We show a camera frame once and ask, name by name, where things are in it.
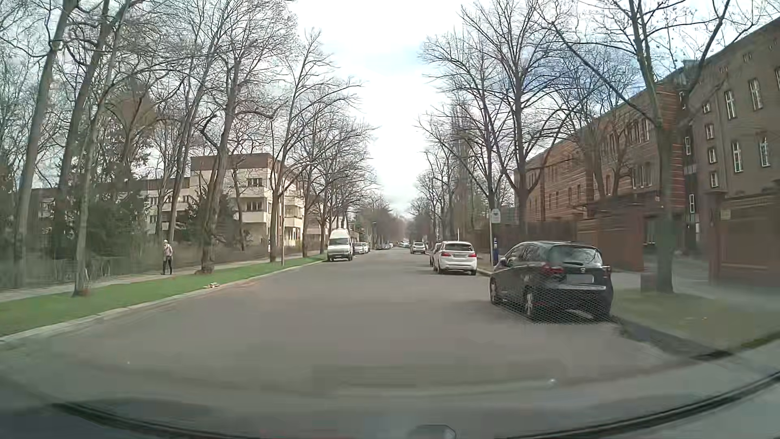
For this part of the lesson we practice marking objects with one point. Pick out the beige building with balconies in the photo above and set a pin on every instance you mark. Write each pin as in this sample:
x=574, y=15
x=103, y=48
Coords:
x=253, y=198

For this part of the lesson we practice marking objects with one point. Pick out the grass verge with bare soil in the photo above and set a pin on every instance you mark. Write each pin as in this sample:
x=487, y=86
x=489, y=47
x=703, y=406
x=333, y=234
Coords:
x=688, y=317

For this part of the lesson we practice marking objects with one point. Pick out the grey paved pavement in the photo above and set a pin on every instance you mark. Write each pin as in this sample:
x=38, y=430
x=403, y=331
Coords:
x=73, y=286
x=701, y=277

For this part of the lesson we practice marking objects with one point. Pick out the red brick building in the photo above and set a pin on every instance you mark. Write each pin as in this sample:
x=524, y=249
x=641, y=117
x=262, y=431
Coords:
x=615, y=164

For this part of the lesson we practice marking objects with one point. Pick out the row of bare trees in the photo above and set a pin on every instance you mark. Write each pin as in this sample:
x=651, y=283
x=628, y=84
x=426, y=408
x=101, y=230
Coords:
x=548, y=122
x=201, y=134

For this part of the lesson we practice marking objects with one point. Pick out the road sign on post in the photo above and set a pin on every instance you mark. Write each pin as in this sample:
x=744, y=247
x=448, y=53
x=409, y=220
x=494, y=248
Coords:
x=494, y=235

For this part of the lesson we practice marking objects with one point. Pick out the person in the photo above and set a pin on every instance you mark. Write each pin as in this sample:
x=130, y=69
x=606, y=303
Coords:
x=167, y=257

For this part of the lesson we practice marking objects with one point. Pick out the white van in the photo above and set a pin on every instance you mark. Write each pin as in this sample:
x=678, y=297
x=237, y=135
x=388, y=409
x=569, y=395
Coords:
x=339, y=245

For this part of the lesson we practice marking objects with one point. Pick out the dark grey car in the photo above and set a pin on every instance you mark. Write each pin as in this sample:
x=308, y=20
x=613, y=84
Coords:
x=551, y=277

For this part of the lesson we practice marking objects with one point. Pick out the brown wall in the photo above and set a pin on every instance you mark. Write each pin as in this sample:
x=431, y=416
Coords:
x=536, y=235

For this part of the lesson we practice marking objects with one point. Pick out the row of parked cars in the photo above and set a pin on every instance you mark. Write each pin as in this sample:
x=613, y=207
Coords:
x=362, y=247

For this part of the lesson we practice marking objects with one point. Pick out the grey asphalt road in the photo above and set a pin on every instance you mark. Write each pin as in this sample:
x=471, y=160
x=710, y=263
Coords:
x=365, y=311

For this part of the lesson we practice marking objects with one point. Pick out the brown brick building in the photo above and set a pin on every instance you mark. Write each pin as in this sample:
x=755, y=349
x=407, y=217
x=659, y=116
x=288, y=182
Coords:
x=740, y=152

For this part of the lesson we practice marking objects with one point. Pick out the car's own bonnet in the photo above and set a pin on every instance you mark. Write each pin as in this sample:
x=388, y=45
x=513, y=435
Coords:
x=390, y=408

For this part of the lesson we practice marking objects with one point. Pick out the dark evergreen trees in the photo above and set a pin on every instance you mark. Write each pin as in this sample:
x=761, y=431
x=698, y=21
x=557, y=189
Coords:
x=116, y=207

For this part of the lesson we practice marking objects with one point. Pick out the white car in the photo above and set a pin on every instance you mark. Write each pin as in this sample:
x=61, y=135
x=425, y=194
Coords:
x=456, y=257

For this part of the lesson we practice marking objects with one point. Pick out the silver car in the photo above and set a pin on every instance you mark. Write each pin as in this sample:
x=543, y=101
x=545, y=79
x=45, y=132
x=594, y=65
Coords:
x=418, y=247

